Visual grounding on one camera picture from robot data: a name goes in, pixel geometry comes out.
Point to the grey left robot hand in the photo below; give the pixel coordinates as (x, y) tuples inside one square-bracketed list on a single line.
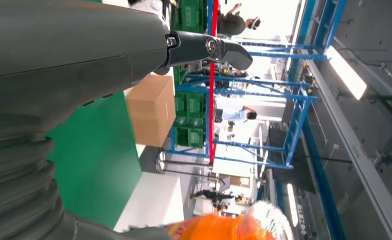
[(66, 43)]

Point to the brown cardboard box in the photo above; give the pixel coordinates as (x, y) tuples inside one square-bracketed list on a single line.
[(151, 111)]

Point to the green plastic crate stack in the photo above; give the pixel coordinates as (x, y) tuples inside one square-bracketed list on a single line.
[(189, 16), (189, 129)]

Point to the red pole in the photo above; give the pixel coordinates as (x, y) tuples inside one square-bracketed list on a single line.
[(213, 109)]

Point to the white side table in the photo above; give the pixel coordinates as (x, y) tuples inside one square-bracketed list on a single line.
[(149, 202)]

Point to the black humanoid robot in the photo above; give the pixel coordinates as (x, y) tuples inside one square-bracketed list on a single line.
[(214, 196)]

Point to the ceiling light panel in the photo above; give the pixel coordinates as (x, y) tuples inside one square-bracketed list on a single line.
[(292, 205), (346, 73)]

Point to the metal table leg frame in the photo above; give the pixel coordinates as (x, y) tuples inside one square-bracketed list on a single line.
[(182, 162)]

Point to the blue metal shelf frame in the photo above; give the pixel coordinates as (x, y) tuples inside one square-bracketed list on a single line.
[(295, 119)]

